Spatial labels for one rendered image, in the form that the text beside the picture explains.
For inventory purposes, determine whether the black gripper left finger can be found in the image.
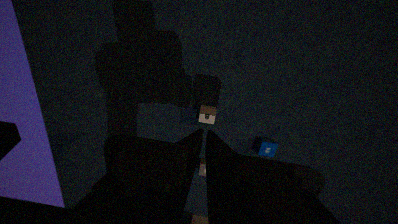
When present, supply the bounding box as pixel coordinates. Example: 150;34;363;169
104;129;204;224

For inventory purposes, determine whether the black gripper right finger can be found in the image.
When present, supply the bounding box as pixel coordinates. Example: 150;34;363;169
205;130;325;224

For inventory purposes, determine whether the beige block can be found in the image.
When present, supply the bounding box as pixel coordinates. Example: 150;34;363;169
198;105;217;124

